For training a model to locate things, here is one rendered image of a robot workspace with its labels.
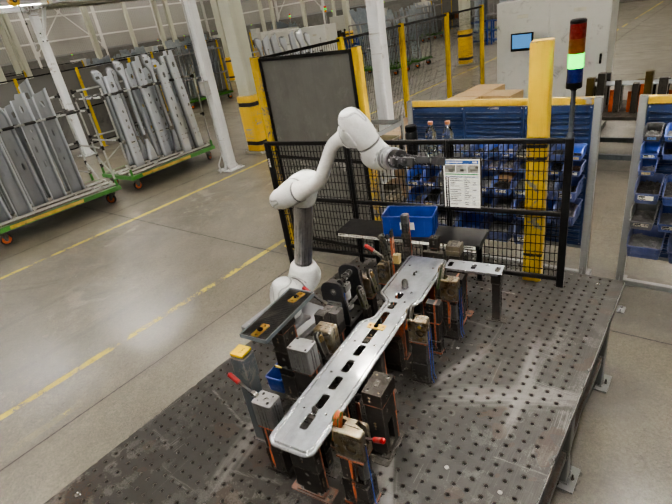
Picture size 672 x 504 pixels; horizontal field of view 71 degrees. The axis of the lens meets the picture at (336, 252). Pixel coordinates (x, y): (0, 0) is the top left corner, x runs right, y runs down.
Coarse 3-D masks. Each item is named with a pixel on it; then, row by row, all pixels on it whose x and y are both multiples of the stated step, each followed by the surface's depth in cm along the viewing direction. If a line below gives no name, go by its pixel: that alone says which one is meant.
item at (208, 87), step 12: (180, 0) 756; (192, 0) 747; (192, 12) 750; (192, 24) 756; (192, 36) 769; (204, 48) 778; (204, 60) 782; (204, 72) 789; (204, 84) 790; (216, 96) 812; (216, 108) 816; (216, 120) 825; (216, 132) 838; (228, 144) 849; (228, 156) 853; (228, 168) 865
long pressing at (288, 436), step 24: (408, 264) 256; (432, 264) 252; (384, 288) 238; (408, 288) 235; (384, 312) 220; (360, 336) 206; (384, 336) 204; (336, 360) 194; (360, 360) 192; (312, 384) 183; (360, 384) 181; (336, 408) 171; (288, 432) 164; (312, 432) 163
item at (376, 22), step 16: (368, 0) 562; (368, 16) 571; (384, 16) 574; (384, 32) 579; (384, 48) 585; (384, 64) 590; (384, 80) 596; (384, 96) 606; (384, 112) 616; (384, 128) 627
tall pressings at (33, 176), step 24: (24, 96) 698; (48, 96) 722; (0, 120) 684; (24, 120) 706; (48, 120) 731; (0, 144) 665; (24, 144) 733; (48, 144) 757; (0, 168) 674; (24, 168) 735; (48, 168) 740; (72, 168) 766; (0, 192) 717; (24, 192) 694; (48, 192) 766; (72, 192) 766; (0, 216) 682
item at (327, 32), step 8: (328, 24) 1293; (272, 32) 1412; (280, 32) 1381; (288, 32) 1363; (312, 32) 1313; (320, 32) 1298; (328, 32) 1299; (336, 32) 1324; (288, 40) 1375; (296, 40) 1358; (304, 40) 1343; (312, 40) 1325; (328, 40) 1304; (280, 48) 1406; (288, 48) 1388; (320, 48) 1321; (328, 48) 1310; (336, 48) 1335
